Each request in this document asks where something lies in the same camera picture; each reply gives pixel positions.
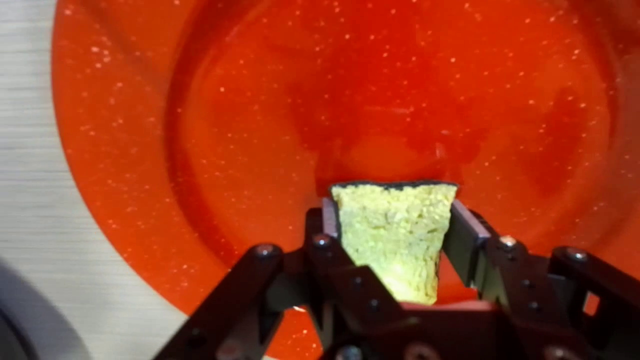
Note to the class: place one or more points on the black frying pan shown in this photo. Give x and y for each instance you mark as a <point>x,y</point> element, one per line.
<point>33,327</point>

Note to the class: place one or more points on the large red plate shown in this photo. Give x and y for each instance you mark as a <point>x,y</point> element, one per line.
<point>267,121</point>

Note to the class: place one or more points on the yellow sponge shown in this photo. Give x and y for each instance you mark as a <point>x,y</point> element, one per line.
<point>392,233</point>

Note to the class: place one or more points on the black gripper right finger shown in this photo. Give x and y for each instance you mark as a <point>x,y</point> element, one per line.
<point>481,256</point>

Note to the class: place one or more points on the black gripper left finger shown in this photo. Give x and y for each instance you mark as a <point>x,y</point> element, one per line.
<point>331,233</point>

